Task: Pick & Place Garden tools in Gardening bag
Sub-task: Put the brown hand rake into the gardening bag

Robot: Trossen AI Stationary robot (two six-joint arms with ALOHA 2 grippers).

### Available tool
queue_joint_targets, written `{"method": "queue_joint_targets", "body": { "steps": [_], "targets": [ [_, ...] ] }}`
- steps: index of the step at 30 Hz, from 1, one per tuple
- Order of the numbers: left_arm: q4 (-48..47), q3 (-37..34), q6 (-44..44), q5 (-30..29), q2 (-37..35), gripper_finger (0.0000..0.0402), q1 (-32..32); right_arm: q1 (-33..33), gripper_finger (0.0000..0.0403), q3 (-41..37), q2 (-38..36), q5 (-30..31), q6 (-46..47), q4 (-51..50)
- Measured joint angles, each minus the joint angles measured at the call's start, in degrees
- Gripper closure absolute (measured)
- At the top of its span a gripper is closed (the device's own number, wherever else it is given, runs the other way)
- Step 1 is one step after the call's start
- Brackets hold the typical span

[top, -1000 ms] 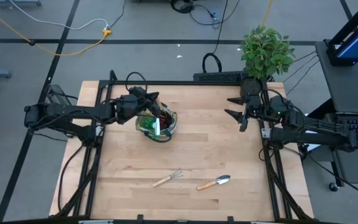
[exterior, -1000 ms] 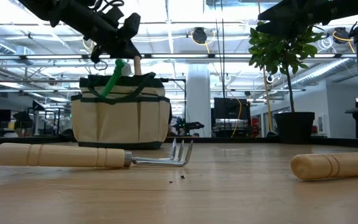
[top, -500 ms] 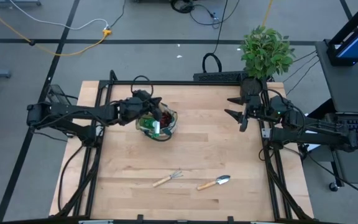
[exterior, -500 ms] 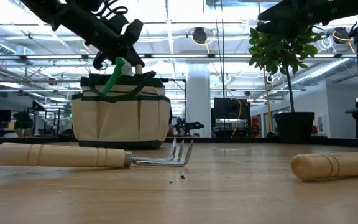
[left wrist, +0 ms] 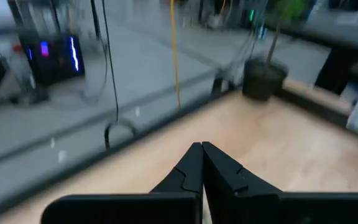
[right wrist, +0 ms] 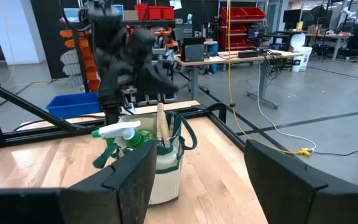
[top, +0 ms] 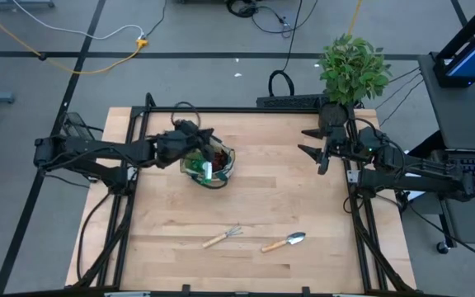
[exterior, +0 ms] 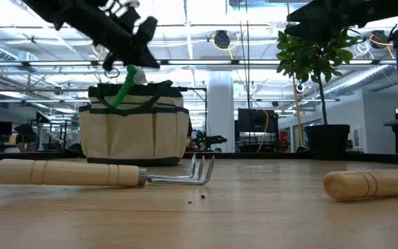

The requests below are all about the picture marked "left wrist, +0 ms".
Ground grey desk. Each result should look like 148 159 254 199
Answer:
265 9 358 96

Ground black computer tower blue lights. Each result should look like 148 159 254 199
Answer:
19 33 86 87

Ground green leafy plant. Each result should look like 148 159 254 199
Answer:
264 0 312 68

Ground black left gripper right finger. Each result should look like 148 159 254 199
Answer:
202 141 284 224

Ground black looped hanging cable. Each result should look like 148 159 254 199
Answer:
99 0 139 152

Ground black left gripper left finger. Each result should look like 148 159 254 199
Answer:
149 142 204 195

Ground yellow hanging cable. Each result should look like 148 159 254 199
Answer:
169 0 182 110

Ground black plant pot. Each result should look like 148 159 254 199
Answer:
242 57 289 102

